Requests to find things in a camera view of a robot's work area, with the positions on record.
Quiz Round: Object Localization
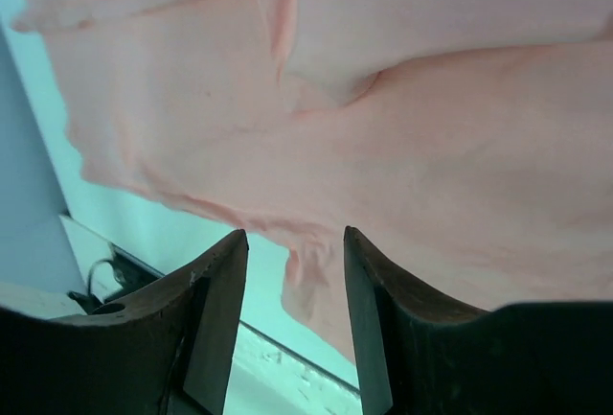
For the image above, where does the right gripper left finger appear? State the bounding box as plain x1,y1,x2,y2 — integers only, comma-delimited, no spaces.
1,230,248,414

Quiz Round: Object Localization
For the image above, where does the pink t shirt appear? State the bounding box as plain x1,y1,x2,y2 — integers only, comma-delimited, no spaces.
13,0,612,357

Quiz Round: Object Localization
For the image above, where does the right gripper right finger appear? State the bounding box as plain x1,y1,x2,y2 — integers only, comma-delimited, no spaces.
344,227,612,414

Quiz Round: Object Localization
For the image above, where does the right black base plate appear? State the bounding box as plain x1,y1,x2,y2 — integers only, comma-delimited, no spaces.
66,244,164,314

